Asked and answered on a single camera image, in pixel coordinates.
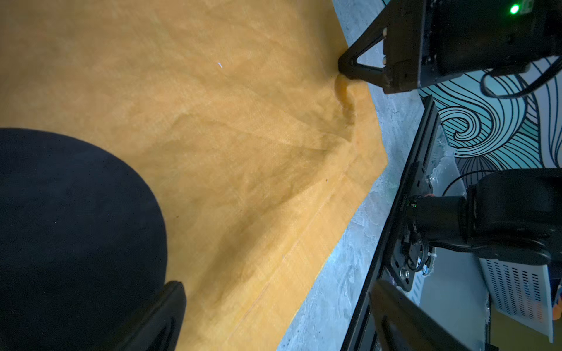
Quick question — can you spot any black base frame rail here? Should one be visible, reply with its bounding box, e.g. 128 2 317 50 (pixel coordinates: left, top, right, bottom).
341 95 441 350

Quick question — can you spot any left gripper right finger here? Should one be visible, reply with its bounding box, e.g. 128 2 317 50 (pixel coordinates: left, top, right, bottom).
370 280 467 351

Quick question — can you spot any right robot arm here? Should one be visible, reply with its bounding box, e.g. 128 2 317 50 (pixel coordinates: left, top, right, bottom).
338 1 561 266

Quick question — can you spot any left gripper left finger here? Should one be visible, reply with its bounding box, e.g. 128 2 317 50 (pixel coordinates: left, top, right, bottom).
98 281 187 350

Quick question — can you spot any white perforated cable duct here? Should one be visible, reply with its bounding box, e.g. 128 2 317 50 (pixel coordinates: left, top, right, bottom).
479 258 554 342

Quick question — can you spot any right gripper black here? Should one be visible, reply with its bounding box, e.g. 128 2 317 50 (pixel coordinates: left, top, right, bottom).
337 1 561 94

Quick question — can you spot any yellow pillowcase with print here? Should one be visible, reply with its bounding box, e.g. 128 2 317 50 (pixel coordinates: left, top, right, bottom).
1 1 387 350

